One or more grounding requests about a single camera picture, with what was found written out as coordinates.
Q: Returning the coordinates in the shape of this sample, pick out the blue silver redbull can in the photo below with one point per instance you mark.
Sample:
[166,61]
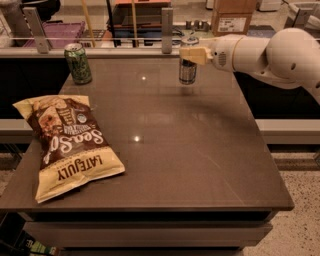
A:
[187,69]

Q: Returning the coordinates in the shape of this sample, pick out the metal glass clamp middle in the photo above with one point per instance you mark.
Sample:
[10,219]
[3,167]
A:
[167,23]

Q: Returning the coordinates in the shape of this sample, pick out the metal glass clamp right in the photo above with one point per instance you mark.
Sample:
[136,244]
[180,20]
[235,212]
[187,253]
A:
[299,13]

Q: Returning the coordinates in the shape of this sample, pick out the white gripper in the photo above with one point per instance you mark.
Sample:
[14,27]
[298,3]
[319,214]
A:
[222,54]

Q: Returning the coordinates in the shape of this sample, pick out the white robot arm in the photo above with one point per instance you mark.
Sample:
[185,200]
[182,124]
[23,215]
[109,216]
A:
[287,60]

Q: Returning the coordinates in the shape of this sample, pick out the metal glass clamp left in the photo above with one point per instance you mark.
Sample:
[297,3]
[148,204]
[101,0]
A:
[42,44]

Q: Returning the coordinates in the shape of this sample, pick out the metal glass clamp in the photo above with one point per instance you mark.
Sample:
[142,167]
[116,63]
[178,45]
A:
[42,44]
[299,13]
[167,23]

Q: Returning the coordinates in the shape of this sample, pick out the brown yellow chip bag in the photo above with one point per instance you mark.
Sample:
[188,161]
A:
[74,149]

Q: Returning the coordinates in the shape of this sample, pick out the cardboard box with label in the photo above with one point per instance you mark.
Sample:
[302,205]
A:
[232,16]

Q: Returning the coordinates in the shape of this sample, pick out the purple plastic crate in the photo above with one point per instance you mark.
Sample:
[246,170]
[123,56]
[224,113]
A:
[60,34]

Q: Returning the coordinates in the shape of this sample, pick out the green soda can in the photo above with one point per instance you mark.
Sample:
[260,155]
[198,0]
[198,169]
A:
[78,63]

